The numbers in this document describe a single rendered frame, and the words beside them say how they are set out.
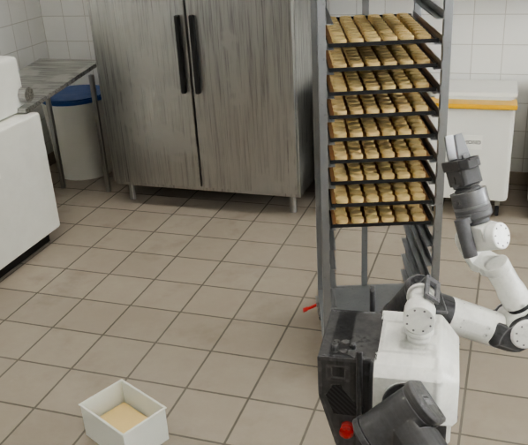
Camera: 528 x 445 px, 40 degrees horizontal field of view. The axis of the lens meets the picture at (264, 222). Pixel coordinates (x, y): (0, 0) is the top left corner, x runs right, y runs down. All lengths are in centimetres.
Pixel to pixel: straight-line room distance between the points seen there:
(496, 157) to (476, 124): 25
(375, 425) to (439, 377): 18
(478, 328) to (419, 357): 33
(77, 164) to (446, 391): 472
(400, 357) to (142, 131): 376
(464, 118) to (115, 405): 276
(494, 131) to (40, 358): 296
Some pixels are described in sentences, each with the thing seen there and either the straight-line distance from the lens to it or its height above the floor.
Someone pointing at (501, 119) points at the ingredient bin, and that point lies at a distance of 474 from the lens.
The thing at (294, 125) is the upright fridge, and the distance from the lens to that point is 468.
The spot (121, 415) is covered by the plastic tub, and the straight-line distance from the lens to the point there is 321.
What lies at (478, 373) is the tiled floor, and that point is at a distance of 348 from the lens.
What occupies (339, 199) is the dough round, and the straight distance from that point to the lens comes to 294.
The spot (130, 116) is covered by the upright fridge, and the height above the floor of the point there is 67.
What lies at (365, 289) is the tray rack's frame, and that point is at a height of 15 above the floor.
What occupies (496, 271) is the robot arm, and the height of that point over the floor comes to 115.
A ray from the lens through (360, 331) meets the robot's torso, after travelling 167.
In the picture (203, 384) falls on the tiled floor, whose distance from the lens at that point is 340.
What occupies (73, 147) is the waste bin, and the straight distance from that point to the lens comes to 592.
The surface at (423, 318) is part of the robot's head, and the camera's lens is 156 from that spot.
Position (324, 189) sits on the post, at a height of 95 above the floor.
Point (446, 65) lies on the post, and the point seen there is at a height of 141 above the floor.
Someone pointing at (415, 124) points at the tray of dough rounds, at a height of 115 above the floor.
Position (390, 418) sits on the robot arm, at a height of 109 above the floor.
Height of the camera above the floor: 202
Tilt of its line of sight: 24 degrees down
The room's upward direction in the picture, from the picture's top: 3 degrees counter-clockwise
